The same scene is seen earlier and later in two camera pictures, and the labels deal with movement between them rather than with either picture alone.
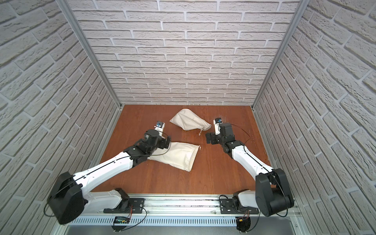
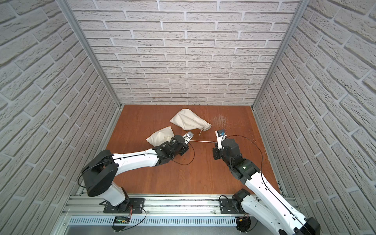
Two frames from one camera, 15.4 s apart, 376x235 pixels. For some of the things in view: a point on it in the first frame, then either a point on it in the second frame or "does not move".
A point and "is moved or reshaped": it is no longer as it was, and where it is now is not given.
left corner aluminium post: x=64 y=6 does not move
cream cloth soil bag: x=189 y=121 does not move
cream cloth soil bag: x=180 y=155 is moved or reshaped
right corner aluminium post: x=302 y=5 does not move
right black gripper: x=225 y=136 -> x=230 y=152
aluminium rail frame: x=179 y=215 does not move
